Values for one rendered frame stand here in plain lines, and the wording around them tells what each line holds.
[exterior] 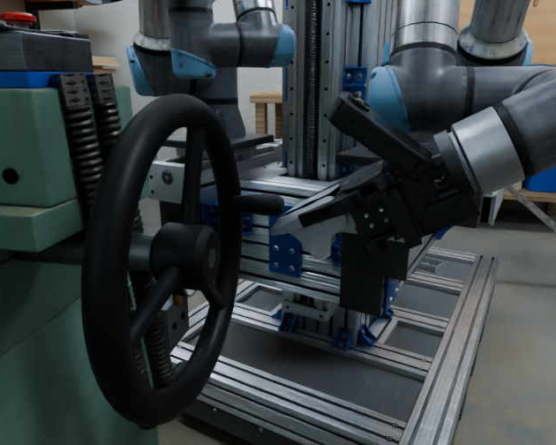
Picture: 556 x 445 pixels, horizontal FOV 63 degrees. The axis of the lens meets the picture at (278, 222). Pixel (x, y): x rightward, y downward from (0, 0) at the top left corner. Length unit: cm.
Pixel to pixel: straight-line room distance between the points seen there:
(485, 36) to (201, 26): 49
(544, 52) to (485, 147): 336
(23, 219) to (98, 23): 416
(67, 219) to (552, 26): 361
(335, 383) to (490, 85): 91
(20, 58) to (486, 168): 39
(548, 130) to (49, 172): 41
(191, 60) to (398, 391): 92
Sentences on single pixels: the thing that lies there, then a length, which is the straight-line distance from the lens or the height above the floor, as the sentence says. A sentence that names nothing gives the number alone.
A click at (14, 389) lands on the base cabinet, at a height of 67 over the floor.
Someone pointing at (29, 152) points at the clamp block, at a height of 91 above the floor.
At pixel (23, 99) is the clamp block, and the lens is 39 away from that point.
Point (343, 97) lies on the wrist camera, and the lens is 45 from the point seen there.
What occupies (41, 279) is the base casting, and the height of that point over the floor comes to 76.
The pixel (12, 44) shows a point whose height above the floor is 99.
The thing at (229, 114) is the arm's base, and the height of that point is 88.
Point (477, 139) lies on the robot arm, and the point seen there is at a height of 92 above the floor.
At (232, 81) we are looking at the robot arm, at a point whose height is 96.
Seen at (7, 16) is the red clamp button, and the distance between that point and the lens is 51.
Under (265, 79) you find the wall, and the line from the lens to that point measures 385.
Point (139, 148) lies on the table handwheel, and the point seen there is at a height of 92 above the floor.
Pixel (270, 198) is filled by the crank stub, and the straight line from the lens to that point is 50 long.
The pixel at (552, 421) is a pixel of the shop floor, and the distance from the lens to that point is 167.
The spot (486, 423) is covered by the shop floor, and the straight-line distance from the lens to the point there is 158.
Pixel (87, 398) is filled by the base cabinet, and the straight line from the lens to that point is 66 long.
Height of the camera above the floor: 97
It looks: 18 degrees down
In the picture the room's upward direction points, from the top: straight up
